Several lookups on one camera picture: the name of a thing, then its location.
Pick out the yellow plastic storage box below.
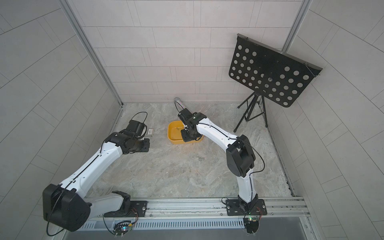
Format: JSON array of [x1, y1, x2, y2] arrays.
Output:
[[167, 120, 203, 145]]

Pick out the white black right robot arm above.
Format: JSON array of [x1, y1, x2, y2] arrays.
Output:
[[178, 109, 266, 212]]

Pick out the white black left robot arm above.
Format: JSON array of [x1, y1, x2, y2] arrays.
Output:
[[43, 132, 150, 232]]

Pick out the playing card box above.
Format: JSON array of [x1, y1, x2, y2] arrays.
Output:
[[146, 128, 154, 137]]

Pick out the rhinestone silver microphone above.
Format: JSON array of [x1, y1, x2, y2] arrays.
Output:
[[174, 98, 185, 111]]

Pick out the left green circuit board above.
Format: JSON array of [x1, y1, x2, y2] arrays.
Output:
[[113, 221, 133, 238]]

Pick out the green circuit board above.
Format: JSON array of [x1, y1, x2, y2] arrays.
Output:
[[113, 221, 133, 238], [243, 217, 260, 235]]

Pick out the right green circuit board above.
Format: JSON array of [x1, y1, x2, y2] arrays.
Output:
[[243, 217, 260, 235]]

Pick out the black perforated music stand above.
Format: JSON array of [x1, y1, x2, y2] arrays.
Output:
[[228, 34, 322, 122]]

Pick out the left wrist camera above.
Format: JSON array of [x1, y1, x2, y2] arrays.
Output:
[[126, 120, 148, 139]]

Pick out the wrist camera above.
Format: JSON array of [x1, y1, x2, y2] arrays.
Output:
[[126, 120, 148, 139], [178, 108, 194, 126]]

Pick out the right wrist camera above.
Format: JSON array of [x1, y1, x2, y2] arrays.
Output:
[[178, 108, 194, 126]]

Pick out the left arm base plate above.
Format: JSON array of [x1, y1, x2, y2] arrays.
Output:
[[104, 201, 148, 218]]

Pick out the aluminium rail frame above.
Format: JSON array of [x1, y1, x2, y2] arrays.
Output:
[[57, 197, 320, 240]]

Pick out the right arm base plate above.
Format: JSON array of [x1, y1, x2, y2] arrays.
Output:
[[225, 199, 268, 216]]

